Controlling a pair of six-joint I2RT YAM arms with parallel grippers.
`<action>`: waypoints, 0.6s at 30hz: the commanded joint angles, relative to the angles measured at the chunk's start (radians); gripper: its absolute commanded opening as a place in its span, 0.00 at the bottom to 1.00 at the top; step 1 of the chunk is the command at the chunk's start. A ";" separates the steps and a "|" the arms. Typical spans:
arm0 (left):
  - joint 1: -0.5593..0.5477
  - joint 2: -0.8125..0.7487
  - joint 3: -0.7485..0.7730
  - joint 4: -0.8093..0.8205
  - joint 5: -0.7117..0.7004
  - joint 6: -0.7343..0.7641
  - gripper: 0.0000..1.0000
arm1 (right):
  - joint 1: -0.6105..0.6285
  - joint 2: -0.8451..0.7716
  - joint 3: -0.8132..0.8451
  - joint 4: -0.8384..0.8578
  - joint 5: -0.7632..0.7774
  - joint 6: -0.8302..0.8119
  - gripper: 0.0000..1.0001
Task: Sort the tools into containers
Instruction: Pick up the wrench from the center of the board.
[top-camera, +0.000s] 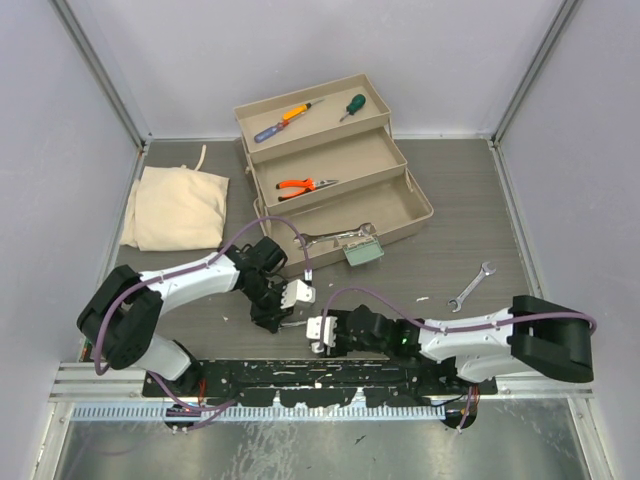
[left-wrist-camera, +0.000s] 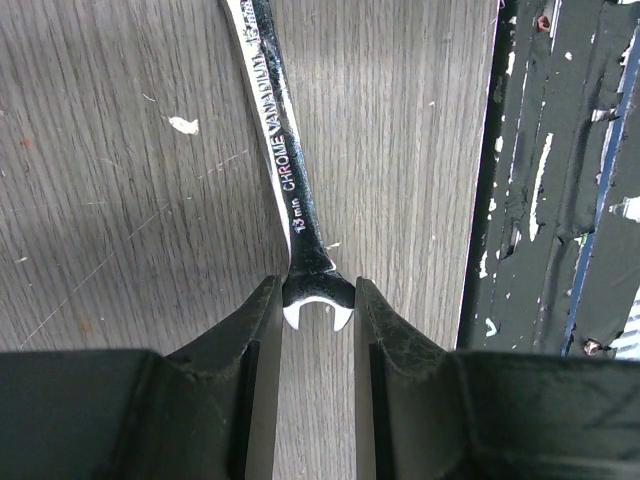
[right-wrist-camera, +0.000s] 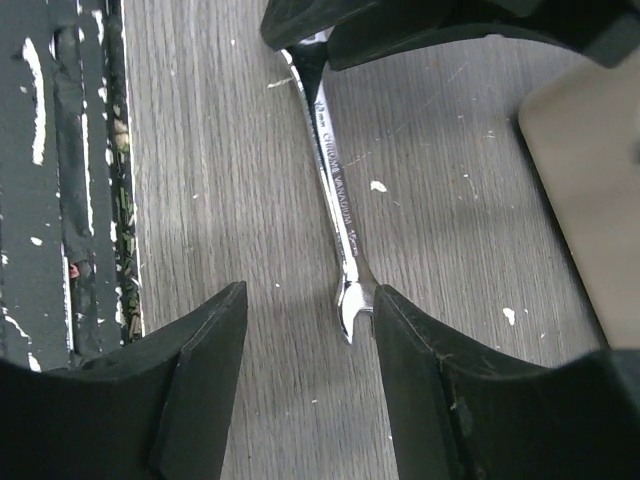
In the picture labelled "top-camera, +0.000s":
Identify yellow handled tool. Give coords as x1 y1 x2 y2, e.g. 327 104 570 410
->
282 98 323 124

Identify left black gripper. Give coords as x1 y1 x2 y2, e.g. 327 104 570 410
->
241 277 294 331

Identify green handled screwdriver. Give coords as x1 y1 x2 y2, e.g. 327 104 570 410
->
339 94 366 122

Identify beige cloth bag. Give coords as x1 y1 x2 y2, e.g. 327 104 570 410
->
119 146 230 252

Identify slotted cable duct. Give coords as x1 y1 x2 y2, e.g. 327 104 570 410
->
70 402 446 422

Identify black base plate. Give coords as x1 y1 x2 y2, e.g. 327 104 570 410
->
142 357 501 407

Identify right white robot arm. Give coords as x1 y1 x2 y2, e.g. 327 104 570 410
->
306 295 596 394

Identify orange handled pliers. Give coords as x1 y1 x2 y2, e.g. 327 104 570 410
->
276 178 338 202

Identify brown translucent toolbox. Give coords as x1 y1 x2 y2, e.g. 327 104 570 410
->
234 74 434 275

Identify silver wrench near right arm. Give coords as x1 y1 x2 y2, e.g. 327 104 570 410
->
448 261 496 313

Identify large silver wrench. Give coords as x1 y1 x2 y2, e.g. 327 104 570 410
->
293 222 377 249

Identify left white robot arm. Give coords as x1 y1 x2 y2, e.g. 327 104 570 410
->
76 237 316 396

